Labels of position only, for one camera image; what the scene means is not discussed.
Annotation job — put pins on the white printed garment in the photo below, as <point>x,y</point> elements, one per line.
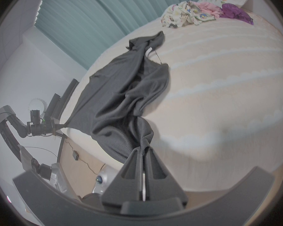
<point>179,15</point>

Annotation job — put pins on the black T-shirt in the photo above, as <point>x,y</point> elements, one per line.
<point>122,90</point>

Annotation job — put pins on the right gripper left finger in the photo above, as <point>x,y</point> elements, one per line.
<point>120,192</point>

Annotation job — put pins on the round white mirror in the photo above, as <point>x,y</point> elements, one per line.
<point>41,103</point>

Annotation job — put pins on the black chest of drawers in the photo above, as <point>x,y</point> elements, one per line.
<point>68,93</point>

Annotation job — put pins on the purple garment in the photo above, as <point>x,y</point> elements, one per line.
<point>233,13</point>

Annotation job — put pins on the bed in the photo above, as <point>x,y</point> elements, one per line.
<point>214,79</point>

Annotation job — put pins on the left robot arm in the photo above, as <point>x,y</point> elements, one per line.
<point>21,128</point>

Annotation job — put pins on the pink garment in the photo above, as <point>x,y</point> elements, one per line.
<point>210,8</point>

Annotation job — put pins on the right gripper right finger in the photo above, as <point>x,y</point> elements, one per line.
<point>167,192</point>

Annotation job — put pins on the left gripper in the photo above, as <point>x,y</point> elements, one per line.
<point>52,127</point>

